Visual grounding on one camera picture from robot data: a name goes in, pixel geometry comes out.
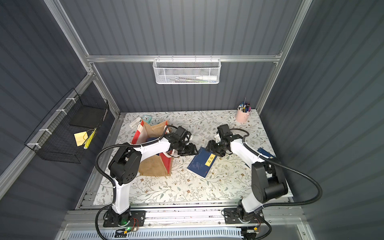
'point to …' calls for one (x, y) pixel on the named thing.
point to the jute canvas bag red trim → (159, 164)
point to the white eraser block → (135, 122)
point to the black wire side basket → (54, 139)
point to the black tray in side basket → (89, 116)
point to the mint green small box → (147, 119)
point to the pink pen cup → (243, 117)
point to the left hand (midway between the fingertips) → (198, 156)
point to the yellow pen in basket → (90, 138)
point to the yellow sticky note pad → (80, 137)
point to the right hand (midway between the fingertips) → (210, 150)
